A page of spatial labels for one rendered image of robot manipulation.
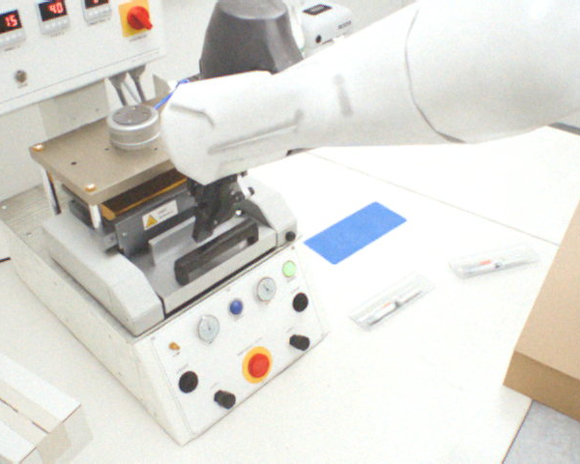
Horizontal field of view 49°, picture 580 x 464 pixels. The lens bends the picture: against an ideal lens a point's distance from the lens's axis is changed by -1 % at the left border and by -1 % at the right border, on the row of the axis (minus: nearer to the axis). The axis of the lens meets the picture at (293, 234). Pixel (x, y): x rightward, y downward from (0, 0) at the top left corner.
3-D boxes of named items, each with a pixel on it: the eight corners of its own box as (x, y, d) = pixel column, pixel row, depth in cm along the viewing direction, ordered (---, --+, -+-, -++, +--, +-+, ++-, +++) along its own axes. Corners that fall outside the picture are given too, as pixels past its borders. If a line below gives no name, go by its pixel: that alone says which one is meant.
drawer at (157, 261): (65, 229, 109) (54, 191, 104) (168, 178, 121) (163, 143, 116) (166, 317, 93) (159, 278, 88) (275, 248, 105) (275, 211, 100)
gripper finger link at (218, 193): (233, 154, 85) (240, 160, 84) (221, 207, 94) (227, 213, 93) (210, 165, 83) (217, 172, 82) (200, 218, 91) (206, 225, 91)
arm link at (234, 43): (258, 188, 68) (333, 163, 73) (287, 94, 57) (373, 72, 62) (182, 76, 75) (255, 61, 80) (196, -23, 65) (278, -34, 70)
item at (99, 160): (23, 181, 105) (2, 110, 97) (174, 116, 122) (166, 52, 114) (101, 246, 92) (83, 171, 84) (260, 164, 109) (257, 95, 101)
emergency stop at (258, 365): (249, 381, 104) (242, 361, 103) (267, 367, 106) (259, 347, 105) (255, 383, 103) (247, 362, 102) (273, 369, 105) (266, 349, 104)
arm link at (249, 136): (497, -18, 47) (286, 61, 74) (293, 14, 38) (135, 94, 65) (524, 126, 49) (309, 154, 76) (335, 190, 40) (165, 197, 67)
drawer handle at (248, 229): (175, 280, 94) (171, 260, 91) (250, 235, 102) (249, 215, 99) (183, 287, 92) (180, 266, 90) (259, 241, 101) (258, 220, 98)
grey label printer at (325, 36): (253, 59, 198) (251, 5, 187) (296, 41, 210) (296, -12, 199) (314, 82, 185) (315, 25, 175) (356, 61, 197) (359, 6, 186)
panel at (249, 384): (191, 439, 97) (146, 336, 91) (325, 335, 114) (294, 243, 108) (198, 443, 96) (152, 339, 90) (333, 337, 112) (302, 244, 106)
